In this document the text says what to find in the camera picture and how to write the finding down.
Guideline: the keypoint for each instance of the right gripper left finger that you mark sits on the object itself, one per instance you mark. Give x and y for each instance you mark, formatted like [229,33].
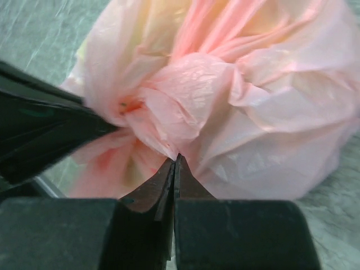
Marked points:
[59,233]

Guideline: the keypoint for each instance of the pink plastic bag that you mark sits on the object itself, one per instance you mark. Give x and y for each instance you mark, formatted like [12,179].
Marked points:
[258,96]

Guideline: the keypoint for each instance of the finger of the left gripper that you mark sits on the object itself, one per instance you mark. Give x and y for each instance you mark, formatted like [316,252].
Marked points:
[41,124]

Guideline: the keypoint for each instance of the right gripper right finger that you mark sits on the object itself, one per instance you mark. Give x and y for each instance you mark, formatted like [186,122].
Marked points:
[215,233]

